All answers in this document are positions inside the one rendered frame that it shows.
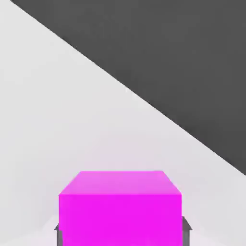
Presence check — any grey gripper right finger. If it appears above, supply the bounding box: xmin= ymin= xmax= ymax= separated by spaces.
xmin=181 ymin=216 xmax=193 ymax=246

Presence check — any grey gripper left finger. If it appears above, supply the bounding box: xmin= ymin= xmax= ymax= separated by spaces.
xmin=54 ymin=223 xmax=63 ymax=246

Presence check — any small magenta cube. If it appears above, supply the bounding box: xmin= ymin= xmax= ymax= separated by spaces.
xmin=58 ymin=170 xmax=183 ymax=246

